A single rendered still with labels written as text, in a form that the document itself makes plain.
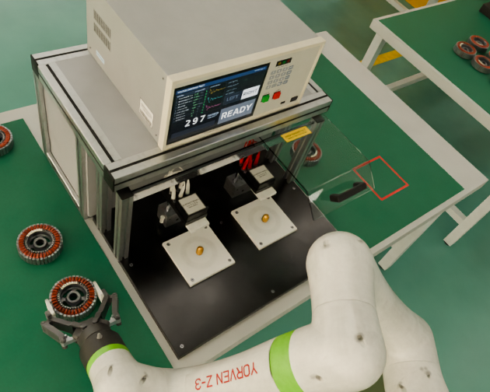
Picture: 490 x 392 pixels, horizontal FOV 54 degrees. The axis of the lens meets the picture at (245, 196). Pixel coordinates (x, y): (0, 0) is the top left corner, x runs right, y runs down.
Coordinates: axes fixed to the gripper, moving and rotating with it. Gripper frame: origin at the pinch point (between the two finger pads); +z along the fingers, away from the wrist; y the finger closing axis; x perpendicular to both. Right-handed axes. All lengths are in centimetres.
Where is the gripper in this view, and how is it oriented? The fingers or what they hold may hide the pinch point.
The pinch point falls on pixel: (74, 298)
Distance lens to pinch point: 129.4
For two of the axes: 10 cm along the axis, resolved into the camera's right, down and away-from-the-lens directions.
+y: 8.3, -2.9, 4.7
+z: -5.5, -3.5, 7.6
